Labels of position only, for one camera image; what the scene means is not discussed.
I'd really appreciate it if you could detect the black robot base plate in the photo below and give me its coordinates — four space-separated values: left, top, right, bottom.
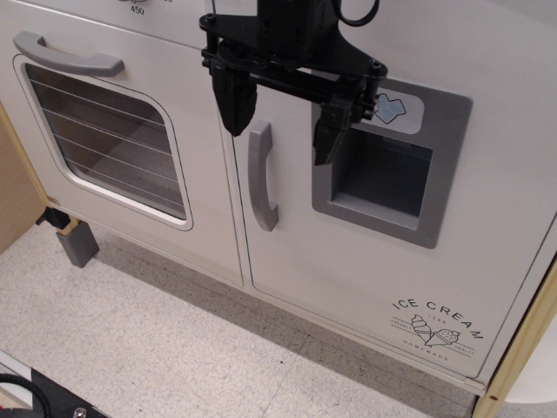
0 367 144 418

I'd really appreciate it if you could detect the grey oven door handle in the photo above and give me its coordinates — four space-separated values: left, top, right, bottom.
13 31 124 78

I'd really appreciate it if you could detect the white toy fridge door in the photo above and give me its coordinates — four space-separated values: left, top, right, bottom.
233 1 556 391

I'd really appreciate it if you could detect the white toy oven door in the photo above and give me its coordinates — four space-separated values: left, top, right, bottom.
1 2 243 285

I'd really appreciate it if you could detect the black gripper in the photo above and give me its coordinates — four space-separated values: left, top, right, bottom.
199 1 387 165

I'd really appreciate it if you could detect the wooden right side post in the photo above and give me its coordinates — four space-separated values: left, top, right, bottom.
472 257 556 417

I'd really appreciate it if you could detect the wooden left side panel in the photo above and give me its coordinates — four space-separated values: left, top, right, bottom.
1 105 48 253

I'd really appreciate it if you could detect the black cable loop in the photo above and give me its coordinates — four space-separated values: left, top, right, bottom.
333 0 380 26

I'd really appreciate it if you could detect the grey fridge door handle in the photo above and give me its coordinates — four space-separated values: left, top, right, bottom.
247 120 279 232

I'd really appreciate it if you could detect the grey ice dispenser panel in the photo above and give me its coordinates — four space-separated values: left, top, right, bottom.
312 79 473 249

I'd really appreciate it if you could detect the grey kitchen leg foot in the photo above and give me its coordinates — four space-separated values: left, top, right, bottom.
57 222 99 268

